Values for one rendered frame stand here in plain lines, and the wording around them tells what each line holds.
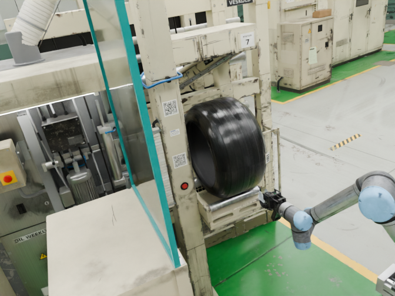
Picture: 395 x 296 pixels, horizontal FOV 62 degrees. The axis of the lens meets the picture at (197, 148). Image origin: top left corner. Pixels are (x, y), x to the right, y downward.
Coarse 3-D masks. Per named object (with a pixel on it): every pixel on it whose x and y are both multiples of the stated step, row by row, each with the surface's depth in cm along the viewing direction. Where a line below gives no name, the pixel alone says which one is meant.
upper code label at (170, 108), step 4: (172, 100) 157; (176, 100) 158; (164, 104) 156; (168, 104) 156; (172, 104) 157; (176, 104) 158; (164, 108) 156; (168, 108) 157; (172, 108) 158; (176, 108) 159; (164, 112) 157; (168, 112) 158; (172, 112) 159; (176, 112) 160
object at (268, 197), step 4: (268, 192) 159; (272, 192) 160; (280, 192) 157; (264, 196) 159; (268, 196) 155; (272, 196) 155; (276, 196) 154; (280, 196) 154; (268, 200) 156; (272, 200) 156; (276, 200) 155; (280, 200) 150; (284, 200) 151; (268, 204) 157; (272, 204) 156; (276, 204) 154; (280, 204) 150; (268, 208) 158; (272, 208) 157; (276, 208) 151
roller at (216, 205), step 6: (258, 186) 192; (246, 192) 188; (252, 192) 189; (258, 192) 191; (228, 198) 185; (234, 198) 186; (240, 198) 187; (210, 204) 182; (216, 204) 182; (222, 204) 183; (228, 204) 185
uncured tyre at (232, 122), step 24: (192, 120) 178; (216, 120) 164; (240, 120) 165; (192, 144) 209; (216, 144) 161; (240, 144) 162; (264, 144) 169; (216, 168) 166; (240, 168) 164; (264, 168) 172; (216, 192) 178; (240, 192) 180
